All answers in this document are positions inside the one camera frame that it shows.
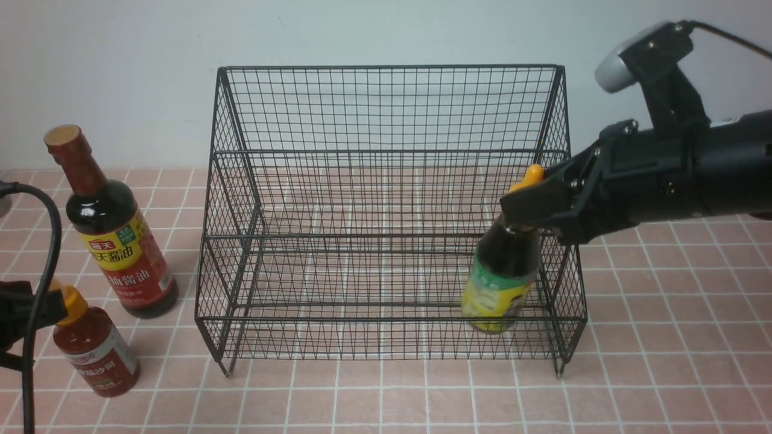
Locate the small red chili sauce bottle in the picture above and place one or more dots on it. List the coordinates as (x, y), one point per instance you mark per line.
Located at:
(93, 345)

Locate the tall soy sauce bottle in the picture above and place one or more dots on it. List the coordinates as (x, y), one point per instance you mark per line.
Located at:
(113, 228)

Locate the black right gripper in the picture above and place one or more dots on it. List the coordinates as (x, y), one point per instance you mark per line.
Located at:
(624, 179)

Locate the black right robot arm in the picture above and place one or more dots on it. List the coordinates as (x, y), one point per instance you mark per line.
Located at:
(733, 167)

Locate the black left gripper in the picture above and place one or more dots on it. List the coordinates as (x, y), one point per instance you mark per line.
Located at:
(17, 309)

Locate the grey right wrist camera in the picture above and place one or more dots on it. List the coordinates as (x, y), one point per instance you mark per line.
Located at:
(651, 59)

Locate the dark green-label sauce bottle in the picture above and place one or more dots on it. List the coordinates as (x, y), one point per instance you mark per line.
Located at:
(504, 267)

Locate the black wire mesh shelf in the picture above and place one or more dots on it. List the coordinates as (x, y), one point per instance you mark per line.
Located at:
(344, 203)

